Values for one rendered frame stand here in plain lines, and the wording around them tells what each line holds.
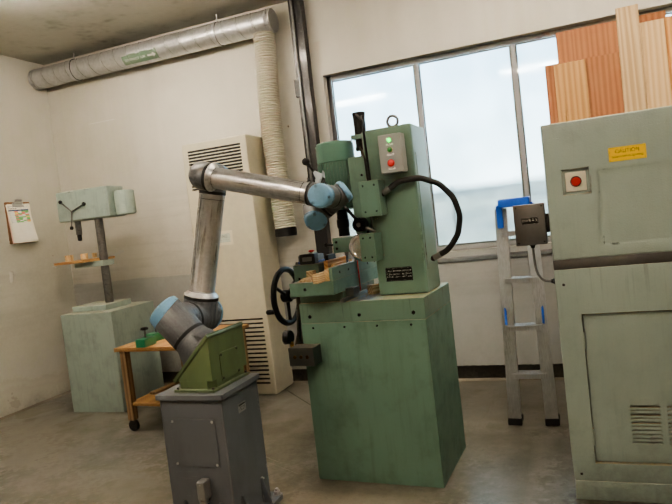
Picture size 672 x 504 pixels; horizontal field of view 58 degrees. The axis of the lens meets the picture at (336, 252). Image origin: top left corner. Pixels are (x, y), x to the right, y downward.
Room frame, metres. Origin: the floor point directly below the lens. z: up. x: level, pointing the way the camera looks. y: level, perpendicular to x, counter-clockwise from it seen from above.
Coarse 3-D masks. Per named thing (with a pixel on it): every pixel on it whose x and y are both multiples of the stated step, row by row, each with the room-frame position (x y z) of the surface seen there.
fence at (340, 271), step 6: (348, 264) 2.71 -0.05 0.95; (354, 264) 2.77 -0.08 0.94; (360, 264) 2.84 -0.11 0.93; (366, 264) 2.91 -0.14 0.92; (372, 264) 2.98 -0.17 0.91; (330, 270) 2.54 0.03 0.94; (336, 270) 2.58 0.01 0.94; (342, 270) 2.64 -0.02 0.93; (348, 270) 2.70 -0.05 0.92; (354, 270) 2.76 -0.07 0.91; (360, 270) 2.83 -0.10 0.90; (330, 276) 2.54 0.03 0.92; (336, 276) 2.57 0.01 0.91; (342, 276) 2.63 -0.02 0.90
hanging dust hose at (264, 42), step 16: (256, 32) 4.21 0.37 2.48; (272, 32) 4.23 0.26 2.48; (256, 48) 4.22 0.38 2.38; (272, 48) 4.22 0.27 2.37; (256, 64) 4.24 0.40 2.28; (272, 64) 4.21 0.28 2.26; (272, 80) 4.21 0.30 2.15; (272, 96) 4.20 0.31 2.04; (272, 112) 4.20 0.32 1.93; (272, 128) 4.19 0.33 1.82; (272, 144) 4.19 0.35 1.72; (272, 160) 4.19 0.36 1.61; (288, 208) 4.20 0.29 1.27; (288, 224) 4.18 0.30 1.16
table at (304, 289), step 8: (360, 272) 2.83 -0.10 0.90; (368, 272) 2.92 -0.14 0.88; (376, 272) 3.02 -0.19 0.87; (336, 280) 2.57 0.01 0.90; (344, 280) 2.65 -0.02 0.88; (352, 280) 2.73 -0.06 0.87; (360, 280) 2.82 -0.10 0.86; (368, 280) 2.91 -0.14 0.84; (296, 288) 2.61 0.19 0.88; (304, 288) 2.59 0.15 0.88; (312, 288) 2.58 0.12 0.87; (320, 288) 2.56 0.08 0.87; (328, 288) 2.54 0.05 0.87; (336, 288) 2.56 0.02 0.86; (344, 288) 2.64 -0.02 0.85; (296, 296) 2.61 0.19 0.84; (304, 296) 2.59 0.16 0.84
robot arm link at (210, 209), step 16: (208, 192) 2.57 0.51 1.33; (224, 192) 2.61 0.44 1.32; (208, 208) 2.57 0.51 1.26; (208, 224) 2.58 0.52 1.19; (208, 240) 2.58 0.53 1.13; (208, 256) 2.59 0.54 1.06; (192, 272) 2.61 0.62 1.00; (208, 272) 2.59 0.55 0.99; (192, 288) 2.60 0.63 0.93; (208, 288) 2.60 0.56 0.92; (208, 304) 2.59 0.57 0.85; (208, 320) 2.58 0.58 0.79
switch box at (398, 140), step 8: (384, 136) 2.53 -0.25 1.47; (392, 136) 2.52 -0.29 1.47; (400, 136) 2.51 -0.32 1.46; (384, 144) 2.54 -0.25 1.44; (400, 144) 2.51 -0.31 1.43; (384, 152) 2.54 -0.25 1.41; (392, 152) 2.52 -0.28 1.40; (400, 152) 2.51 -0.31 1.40; (384, 160) 2.54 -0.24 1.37; (400, 160) 2.51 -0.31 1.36; (384, 168) 2.54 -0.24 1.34; (400, 168) 2.51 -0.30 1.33
